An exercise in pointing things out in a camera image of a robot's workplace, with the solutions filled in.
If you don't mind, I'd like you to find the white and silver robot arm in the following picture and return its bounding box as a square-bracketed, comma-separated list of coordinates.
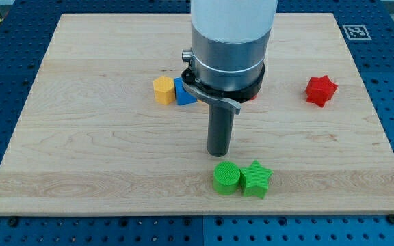
[182, 0, 278, 114]

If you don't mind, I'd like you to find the yellow hexagon block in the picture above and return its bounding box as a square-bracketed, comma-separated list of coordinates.
[153, 76, 176, 105]

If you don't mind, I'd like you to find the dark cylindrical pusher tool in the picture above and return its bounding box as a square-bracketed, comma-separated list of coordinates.
[207, 105, 234, 157]

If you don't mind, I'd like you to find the blue cube block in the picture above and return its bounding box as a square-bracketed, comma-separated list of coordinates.
[174, 77, 197, 105]

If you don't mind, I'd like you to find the green cylinder block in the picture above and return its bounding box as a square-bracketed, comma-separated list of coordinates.
[213, 161, 241, 195]

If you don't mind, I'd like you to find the green star block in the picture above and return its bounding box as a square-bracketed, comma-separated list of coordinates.
[239, 160, 273, 199]

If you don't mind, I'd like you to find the wooden board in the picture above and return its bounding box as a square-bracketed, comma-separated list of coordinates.
[0, 13, 394, 216]

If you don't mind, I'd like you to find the red star block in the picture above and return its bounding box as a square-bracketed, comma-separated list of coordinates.
[305, 75, 338, 107]

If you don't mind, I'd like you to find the fiducial marker tag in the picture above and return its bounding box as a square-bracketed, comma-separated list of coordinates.
[342, 24, 371, 40]

